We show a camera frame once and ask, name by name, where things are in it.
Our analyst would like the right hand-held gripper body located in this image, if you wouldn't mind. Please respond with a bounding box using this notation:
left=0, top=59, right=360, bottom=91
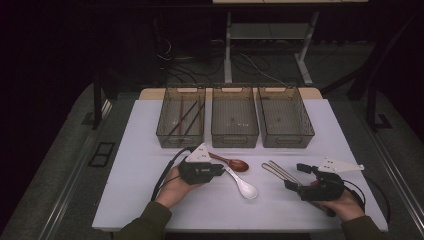
left=298, top=157, right=365, bottom=203

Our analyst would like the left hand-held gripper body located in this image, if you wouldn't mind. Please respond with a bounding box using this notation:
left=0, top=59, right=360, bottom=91
left=177, top=142, right=216, bottom=186

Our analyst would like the brown wooden spoon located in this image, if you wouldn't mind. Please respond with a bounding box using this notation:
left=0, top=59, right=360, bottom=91
left=208, top=152, right=250, bottom=173

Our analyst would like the white ceramic spoon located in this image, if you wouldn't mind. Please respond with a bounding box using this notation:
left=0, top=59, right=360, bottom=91
left=223, top=166, right=259, bottom=200

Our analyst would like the black chopstick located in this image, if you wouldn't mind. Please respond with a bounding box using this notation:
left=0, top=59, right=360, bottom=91
left=183, top=102, right=206, bottom=137
left=167, top=100, right=199, bottom=137

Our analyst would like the translucent grey plastic bin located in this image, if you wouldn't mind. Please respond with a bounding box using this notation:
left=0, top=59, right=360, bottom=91
left=155, top=86, right=207, bottom=149
left=257, top=86, right=316, bottom=149
left=210, top=86, right=260, bottom=149

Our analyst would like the person's left hand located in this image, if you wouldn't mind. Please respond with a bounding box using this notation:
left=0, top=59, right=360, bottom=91
left=154, top=165, right=201, bottom=210

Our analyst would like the person's right hand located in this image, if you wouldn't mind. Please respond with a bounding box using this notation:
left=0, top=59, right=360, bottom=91
left=311, top=179, right=366, bottom=223

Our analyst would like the black metal stand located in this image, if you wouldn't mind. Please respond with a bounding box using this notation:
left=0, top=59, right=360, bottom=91
left=92, top=76, right=113, bottom=131
left=319, top=13, right=424, bottom=133

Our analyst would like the grey metal stand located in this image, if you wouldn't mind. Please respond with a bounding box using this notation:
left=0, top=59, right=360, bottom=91
left=224, top=11, right=315, bottom=87

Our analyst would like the left hand-held gripper black cable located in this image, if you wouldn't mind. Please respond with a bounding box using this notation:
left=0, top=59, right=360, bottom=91
left=150, top=145, right=198, bottom=202

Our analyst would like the hand-held gripper black cable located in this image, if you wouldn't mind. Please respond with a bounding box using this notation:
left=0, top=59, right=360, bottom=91
left=343, top=175, right=392, bottom=224
left=150, top=145, right=198, bottom=202

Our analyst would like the right hand-held gripper black cable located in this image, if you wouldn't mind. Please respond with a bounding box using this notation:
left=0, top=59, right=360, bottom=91
left=343, top=175, right=392, bottom=224

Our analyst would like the metal floor rail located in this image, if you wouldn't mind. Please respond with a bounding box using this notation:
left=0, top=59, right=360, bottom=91
left=363, top=123, right=424, bottom=231
left=41, top=99, right=113, bottom=240

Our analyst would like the black floor cable bundle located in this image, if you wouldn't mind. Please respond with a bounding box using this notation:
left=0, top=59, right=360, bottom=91
left=156, top=36, right=274, bottom=86

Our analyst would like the white floor cable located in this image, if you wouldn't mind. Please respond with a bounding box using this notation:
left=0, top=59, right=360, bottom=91
left=239, top=52, right=286, bottom=85

